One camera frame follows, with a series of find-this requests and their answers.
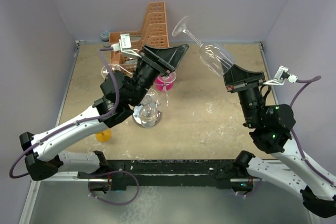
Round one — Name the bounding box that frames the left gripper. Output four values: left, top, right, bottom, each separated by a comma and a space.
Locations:
129, 45, 188, 106

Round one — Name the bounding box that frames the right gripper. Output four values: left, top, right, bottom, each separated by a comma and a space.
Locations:
218, 57, 264, 127

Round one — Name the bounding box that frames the clear champagne flute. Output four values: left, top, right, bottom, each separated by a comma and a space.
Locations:
155, 72, 177, 110

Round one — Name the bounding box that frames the clear front wine glass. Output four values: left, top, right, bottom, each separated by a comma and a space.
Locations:
172, 16, 236, 76

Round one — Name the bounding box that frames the clear wine glass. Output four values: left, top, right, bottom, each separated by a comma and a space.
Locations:
136, 88, 161, 128
101, 63, 121, 79
172, 16, 236, 76

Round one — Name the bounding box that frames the pink plastic goblet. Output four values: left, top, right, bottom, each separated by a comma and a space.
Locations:
154, 72, 177, 91

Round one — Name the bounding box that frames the clear back wine glass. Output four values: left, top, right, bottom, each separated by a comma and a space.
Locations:
136, 88, 161, 128

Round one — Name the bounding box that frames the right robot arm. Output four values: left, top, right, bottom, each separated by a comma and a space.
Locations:
223, 65, 335, 218

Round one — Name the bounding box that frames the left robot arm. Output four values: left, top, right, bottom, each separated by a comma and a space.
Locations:
19, 44, 189, 181

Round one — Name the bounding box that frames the chrome wine glass rack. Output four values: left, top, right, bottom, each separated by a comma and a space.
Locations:
115, 58, 171, 127

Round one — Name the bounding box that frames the orange plastic file organizer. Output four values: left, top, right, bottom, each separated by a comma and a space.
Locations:
109, 2, 170, 75

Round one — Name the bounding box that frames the small grey cap bottle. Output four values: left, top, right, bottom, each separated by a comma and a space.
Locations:
100, 31, 110, 48

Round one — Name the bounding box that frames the yellow plastic goblet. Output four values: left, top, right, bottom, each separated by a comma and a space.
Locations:
95, 129, 112, 143

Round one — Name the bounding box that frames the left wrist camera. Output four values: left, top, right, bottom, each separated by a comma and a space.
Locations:
111, 34, 140, 59

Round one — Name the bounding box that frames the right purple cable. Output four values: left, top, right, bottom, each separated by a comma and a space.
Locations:
288, 76, 336, 187

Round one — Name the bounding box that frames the black base frame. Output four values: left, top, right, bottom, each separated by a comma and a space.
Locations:
77, 150, 255, 190

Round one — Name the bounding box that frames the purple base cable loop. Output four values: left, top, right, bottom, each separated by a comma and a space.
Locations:
88, 170, 140, 206

